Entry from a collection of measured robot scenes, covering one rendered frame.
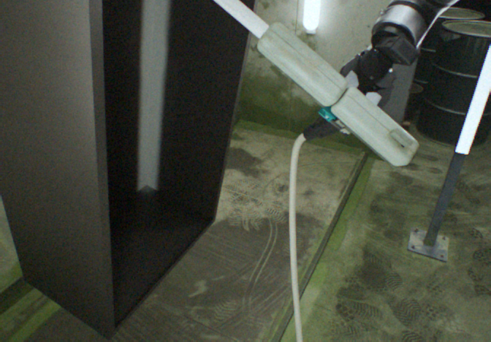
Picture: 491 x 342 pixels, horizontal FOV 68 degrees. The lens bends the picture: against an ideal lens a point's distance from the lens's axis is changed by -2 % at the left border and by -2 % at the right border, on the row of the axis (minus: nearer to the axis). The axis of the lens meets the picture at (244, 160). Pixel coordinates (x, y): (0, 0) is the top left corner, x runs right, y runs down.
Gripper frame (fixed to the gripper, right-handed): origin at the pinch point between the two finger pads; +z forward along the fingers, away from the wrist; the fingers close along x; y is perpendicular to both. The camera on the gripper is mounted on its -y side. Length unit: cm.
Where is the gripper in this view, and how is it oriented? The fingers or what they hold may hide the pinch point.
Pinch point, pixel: (341, 118)
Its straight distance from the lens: 65.2
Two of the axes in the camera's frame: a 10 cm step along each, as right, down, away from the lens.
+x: -7.7, -6.2, -1.2
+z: -5.9, 7.8, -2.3
